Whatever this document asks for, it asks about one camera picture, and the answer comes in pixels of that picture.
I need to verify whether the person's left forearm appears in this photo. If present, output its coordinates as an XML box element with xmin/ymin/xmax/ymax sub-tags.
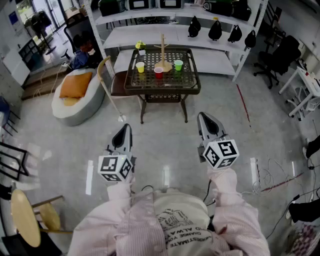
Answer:
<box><xmin>74</xmin><ymin>174</ymin><xmax>137</xmax><ymax>233</ymax></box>

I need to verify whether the round wooden side table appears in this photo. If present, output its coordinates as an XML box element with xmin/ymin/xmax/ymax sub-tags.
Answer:
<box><xmin>10</xmin><ymin>189</ymin><xmax>42</xmax><ymax>248</ymax></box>

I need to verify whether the wooden cup tree stand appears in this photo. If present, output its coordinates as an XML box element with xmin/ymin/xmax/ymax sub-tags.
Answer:
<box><xmin>153</xmin><ymin>33</ymin><xmax>173</xmax><ymax>74</ymax></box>

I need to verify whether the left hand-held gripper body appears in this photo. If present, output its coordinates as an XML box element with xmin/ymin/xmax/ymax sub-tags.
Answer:
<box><xmin>97</xmin><ymin>143</ymin><xmax>138</xmax><ymax>183</ymax></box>

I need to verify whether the white office chair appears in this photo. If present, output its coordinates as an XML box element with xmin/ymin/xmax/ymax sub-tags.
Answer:
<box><xmin>286</xmin><ymin>86</ymin><xmax>320</xmax><ymax>118</ymax></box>

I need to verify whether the person's right forearm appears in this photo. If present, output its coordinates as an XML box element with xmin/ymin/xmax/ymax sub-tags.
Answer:
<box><xmin>207</xmin><ymin>167</ymin><xmax>266</xmax><ymax>241</ymax></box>

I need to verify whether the person's torso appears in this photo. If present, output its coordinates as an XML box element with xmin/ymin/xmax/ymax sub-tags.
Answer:
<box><xmin>67</xmin><ymin>187</ymin><xmax>272</xmax><ymax>256</ymax></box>

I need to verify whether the blue wall poster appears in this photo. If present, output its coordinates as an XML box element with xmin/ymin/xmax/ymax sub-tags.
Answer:
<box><xmin>8</xmin><ymin>11</ymin><xmax>20</xmax><ymax>26</ymax></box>

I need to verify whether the dark metal lattice table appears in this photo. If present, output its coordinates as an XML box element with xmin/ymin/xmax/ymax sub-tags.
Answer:
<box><xmin>124</xmin><ymin>47</ymin><xmax>202</xmax><ymax>125</ymax></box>

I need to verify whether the orange cushion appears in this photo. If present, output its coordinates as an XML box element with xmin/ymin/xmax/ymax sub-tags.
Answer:
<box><xmin>59</xmin><ymin>71</ymin><xmax>93</xmax><ymax>99</ymax></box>

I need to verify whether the black waist bag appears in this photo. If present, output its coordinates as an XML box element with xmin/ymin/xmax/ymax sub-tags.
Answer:
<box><xmin>208</xmin><ymin>19</ymin><xmax>223</xmax><ymax>42</ymax></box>
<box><xmin>227</xmin><ymin>24</ymin><xmax>243</xmax><ymax>43</ymax></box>
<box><xmin>244</xmin><ymin>29</ymin><xmax>257</xmax><ymax>49</ymax></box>
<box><xmin>187</xmin><ymin>15</ymin><xmax>202</xmax><ymax>38</ymax></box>

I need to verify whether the white desk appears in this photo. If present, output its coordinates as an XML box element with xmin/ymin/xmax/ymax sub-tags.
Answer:
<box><xmin>278</xmin><ymin>66</ymin><xmax>320</xmax><ymax>122</ymax></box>

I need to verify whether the grey white beanbag sofa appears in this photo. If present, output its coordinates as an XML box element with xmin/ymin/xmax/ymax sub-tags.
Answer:
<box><xmin>51</xmin><ymin>67</ymin><xmax>106</xmax><ymax>127</ymax></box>

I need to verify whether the black metal frame stand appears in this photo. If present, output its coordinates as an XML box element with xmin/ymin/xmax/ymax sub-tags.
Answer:
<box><xmin>0</xmin><ymin>142</ymin><xmax>30</xmax><ymax>181</ymax></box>

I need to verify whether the black glass cabinet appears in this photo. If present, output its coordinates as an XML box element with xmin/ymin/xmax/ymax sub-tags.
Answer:
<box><xmin>17</xmin><ymin>38</ymin><xmax>42</xmax><ymax>71</ymax></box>

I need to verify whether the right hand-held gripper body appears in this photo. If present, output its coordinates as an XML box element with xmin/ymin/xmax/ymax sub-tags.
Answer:
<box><xmin>196</xmin><ymin>134</ymin><xmax>240</xmax><ymax>170</ymax></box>

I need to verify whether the checkered fabric bag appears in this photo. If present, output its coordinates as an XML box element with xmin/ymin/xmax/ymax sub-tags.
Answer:
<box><xmin>287</xmin><ymin>223</ymin><xmax>320</xmax><ymax>256</ymax></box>

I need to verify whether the black backpack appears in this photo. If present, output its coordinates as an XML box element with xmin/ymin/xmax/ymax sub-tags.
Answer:
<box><xmin>232</xmin><ymin>0</ymin><xmax>252</xmax><ymax>22</ymax></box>

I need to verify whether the dark green storage box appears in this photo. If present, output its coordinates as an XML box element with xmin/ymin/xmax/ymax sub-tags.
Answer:
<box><xmin>98</xmin><ymin>0</ymin><xmax>127</xmax><ymax>17</ymax></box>

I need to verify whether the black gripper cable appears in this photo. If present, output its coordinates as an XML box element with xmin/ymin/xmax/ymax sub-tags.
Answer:
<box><xmin>202</xmin><ymin>179</ymin><xmax>216</xmax><ymax>207</ymax></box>

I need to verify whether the wooden chair with brown seat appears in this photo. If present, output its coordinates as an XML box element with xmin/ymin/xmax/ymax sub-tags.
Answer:
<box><xmin>96</xmin><ymin>55</ymin><xmax>131</xmax><ymax>123</ymax></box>

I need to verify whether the small yellow cushion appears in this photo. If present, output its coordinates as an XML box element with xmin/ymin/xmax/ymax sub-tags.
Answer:
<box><xmin>63</xmin><ymin>96</ymin><xmax>81</xmax><ymax>107</ymax></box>

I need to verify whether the potted yellow flower plant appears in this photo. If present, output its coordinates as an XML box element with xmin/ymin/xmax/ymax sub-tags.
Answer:
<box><xmin>135</xmin><ymin>40</ymin><xmax>147</xmax><ymax>56</ymax></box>

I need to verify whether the white microwave oven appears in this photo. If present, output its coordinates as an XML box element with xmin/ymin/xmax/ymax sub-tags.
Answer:
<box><xmin>159</xmin><ymin>0</ymin><xmax>186</xmax><ymax>10</ymax></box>
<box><xmin>128</xmin><ymin>0</ymin><xmax>156</xmax><ymax>11</ymax></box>

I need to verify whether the black duffel bag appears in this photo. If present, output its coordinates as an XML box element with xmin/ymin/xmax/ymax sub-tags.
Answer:
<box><xmin>202</xmin><ymin>0</ymin><xmax>235</xmax><ymax>17</ymax></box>

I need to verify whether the white metal shelving unit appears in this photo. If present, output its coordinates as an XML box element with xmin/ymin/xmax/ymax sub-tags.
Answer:
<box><xmin>84</xmin><ymin>0</ymin><xmax>270</xmax><ymax>83</ymax></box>

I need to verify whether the white coiled floor cable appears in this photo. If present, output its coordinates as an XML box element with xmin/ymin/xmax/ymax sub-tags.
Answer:
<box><xmin>241</xmin><ymin>157</ymin><xmax>305</xmax><ymax>196</ymax></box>

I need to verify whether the wooden floor platform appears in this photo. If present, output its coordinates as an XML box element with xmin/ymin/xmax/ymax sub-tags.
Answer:
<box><xmin>21</xmin><ymin>66</ymin><xmax>73</xmax><ymax>101</ymax></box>

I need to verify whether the black office chair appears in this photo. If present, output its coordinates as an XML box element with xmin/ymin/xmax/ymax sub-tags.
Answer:
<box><xmin>253</xmin><ymin>34</ymin><xmax>302</xmax><ymax>90</ymax></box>
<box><xmin>61</xmin><ymin>13</ymin><xmax>98</xmax><ymax>60</ymax></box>

